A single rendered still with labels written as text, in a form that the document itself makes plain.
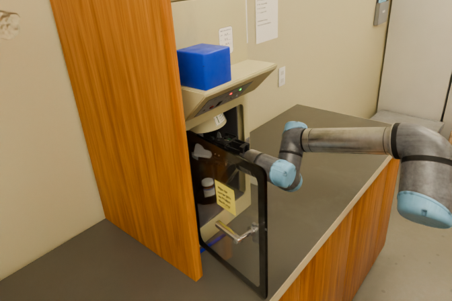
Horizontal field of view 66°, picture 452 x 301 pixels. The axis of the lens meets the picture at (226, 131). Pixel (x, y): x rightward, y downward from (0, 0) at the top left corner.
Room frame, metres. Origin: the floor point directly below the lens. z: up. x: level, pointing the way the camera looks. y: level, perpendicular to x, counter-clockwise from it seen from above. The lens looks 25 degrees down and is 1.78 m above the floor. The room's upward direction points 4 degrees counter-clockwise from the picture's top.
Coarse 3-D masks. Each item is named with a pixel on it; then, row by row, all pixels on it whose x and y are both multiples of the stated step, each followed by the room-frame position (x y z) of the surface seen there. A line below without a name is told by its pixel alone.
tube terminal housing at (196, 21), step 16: (192, 0) 0.94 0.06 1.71; (208, 0) 0.98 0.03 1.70; (224, 0) 1.03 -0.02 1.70; (240, 0) 1.09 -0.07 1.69; (176, 16) 0.90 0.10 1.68; (192, 16) 0.94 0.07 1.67; (208, 16) 0.98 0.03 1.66; (224, 16) 1.03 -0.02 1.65; (240, 16) 1.08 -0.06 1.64; (176, 32) 0.89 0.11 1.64; (192, 32) 0.93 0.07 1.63; (208, 32) 0.98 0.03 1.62; (240, 32) 1.08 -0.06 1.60; (176, 48) 0.89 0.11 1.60; (240, 48) 1.08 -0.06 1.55; (208, 112) 0.96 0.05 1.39; (240, 112) 1.11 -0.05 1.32; (240, 128) 1.11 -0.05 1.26
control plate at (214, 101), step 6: (246, 84) 0.95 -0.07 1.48; (234, 90) 0.91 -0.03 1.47; (240, 90) 0.96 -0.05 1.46; (222, 96) 0.88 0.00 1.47; (228, 96) 0.92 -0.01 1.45; (234, 96) 0.97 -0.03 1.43; (210, 102) 0.85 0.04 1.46; (216, 102) 0.89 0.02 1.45; (222, 102) 0.94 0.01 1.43; (204, 108) 0.86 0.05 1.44; (198, 114) 0.87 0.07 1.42
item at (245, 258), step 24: (192, 144) 0.83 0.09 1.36; (216, 144) 0.75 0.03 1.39; (192, 168) 0.84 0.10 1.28; (216, 168) 0.75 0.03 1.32; (240, 168) 0.68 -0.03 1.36; (240, 192) 0.68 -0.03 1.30; (264, 192) 0.62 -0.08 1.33; (216, 216) 0.77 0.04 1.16; (240, 216) 0.69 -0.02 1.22; (264, 216) 0.62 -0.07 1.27; (216, 240) 0.77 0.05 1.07; (264, 240) 0.62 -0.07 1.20; (240, 264) 0.69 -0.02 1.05; (264, 264) 0.62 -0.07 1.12; (264, 288) 0.62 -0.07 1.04
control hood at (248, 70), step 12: (252, 60) 1.08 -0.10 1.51; (240, 72) 0.96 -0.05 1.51; (252, 72) 0.95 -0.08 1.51; (264, 72) 0.98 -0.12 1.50; (228, 84) 0.86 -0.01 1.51; (240, 84) 0.91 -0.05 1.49; (252, 84) 1.00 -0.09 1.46; (192, 96) 0.82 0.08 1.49; (204, 96) 0.79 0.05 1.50; (216, 96) 0.85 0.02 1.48; (240, 96) 1.03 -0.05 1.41; (192, 108) 0.82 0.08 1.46
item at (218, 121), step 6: (222, 114) 1.05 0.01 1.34; (210, 120) 1.00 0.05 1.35; (216, 120) 1.01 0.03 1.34; (222, 120) 1.03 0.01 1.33; (198, 126) 0.99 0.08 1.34; (204, 126) 0.99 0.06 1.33; (210, 126) 0.99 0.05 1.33; (216, 126) 1.00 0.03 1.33; (222, 126) 1.02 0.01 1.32; (198, 132) 0.98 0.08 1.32; (204, 132) 0.98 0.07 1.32
